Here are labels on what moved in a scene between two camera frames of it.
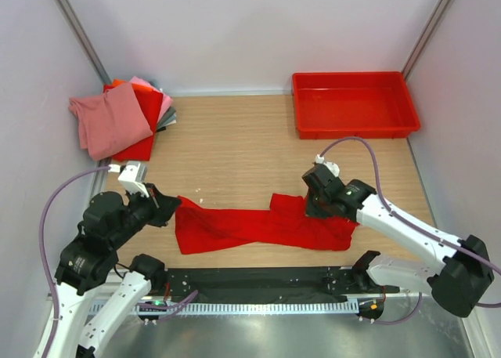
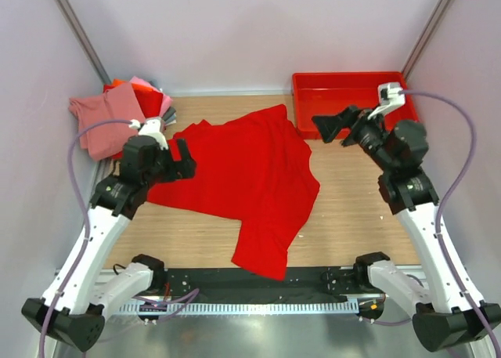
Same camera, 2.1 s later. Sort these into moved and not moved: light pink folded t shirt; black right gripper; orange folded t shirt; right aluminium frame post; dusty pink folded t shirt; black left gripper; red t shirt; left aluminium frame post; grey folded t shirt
Moved: red t shirt; black left gripper; black right gripper
Not moved: right aluminium frame post; dusty pink folded t shirt; orange folded t shirt; grey folded t shirt; light pink folded t shirt; left aluminium frame post
